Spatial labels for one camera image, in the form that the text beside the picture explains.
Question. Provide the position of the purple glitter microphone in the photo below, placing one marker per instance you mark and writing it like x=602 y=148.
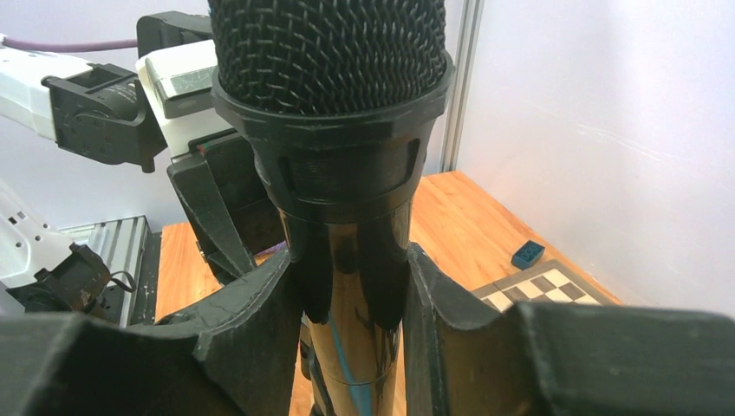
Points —
x=272 y=250

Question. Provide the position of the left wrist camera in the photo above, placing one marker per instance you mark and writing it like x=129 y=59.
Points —
x=177 y=82

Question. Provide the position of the black microphone orange end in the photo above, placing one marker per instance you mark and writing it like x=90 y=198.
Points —
x=338 y=100

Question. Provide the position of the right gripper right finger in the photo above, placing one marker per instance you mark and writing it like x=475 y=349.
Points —
x=463 y=357

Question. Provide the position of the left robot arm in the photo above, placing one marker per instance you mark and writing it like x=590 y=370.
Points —
x=117 y=116

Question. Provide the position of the blue toy brick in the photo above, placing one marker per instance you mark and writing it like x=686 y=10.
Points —
x=527 y=255

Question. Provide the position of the chessboard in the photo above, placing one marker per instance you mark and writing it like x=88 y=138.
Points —
x=550 y=281

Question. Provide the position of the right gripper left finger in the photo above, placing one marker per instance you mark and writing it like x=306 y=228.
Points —
x=231 y=353

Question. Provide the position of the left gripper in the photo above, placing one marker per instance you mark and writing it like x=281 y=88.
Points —
x=226 y=205

